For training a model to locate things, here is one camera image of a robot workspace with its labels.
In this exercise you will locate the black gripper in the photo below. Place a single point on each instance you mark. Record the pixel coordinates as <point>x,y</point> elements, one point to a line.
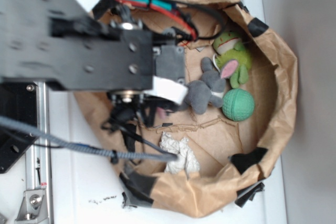
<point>169,88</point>

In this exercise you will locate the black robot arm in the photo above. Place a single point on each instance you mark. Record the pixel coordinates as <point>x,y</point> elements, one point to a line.
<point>57,42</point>

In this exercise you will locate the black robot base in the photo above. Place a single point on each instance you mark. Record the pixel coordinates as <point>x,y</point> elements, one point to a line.
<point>18,102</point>

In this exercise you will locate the grey plush bunny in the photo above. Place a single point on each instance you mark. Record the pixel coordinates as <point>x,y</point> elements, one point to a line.
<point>209,89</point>

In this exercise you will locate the green rubber ball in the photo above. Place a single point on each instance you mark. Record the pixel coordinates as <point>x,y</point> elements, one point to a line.
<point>238,105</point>

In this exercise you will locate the white crumpled cloth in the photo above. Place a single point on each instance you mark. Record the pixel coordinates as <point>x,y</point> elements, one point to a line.
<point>186,159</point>

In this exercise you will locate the brown paper bag bin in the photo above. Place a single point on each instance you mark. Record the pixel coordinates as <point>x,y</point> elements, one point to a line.
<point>235,157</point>

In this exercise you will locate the green plush frog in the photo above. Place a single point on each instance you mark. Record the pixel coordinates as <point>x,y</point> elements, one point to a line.
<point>229,46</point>

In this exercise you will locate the aluminium rail frame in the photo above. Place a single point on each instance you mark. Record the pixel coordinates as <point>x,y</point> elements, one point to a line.
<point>37,203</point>

